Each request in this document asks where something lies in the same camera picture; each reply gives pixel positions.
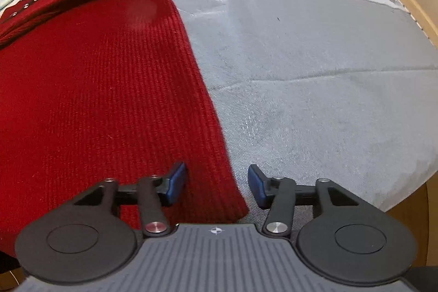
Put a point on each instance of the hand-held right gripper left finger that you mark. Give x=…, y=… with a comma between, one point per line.
x=176, y=181

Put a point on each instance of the red knit sweater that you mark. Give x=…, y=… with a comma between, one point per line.
x=102, y=90

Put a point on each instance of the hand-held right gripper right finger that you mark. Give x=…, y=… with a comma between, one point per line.
x=255, y=184

